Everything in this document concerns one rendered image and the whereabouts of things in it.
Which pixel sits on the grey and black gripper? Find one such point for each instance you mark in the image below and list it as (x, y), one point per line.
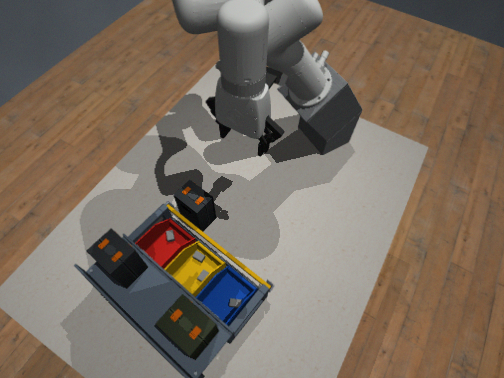
(249, 116)

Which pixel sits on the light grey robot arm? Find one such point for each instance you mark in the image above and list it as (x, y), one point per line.
(243, 26)

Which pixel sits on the yellow bar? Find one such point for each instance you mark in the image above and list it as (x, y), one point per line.
(241, 265)

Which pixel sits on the yellow bin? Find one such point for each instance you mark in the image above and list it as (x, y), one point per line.
(186, 269)

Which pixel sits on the dark grey shelf rack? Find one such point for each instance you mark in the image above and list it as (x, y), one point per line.
(155, 291)

